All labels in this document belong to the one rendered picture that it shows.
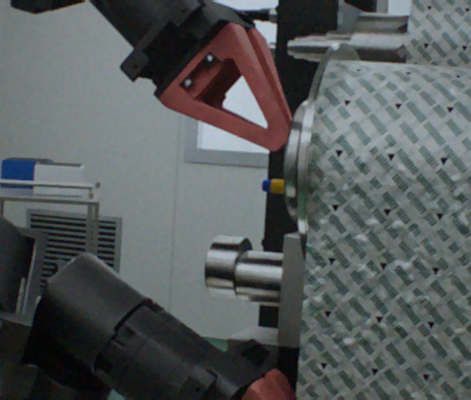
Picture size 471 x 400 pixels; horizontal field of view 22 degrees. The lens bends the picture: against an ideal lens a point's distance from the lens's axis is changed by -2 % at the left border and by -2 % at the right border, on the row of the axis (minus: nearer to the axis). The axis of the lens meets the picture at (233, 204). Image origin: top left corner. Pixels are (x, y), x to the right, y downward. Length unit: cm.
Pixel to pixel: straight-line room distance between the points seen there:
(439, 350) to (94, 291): 20
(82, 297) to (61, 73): 635
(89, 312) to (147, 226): 611
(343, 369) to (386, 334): 3
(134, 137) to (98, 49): 56
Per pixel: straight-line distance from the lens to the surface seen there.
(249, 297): 77
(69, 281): 70
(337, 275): 66
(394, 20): 96
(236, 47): 74
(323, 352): 67
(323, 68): 68
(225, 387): 65
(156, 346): 68
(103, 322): 69
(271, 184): 80
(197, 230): 668
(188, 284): 673
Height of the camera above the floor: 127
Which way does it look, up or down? 4 degrees down
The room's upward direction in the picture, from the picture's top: 3 degrees clockwise
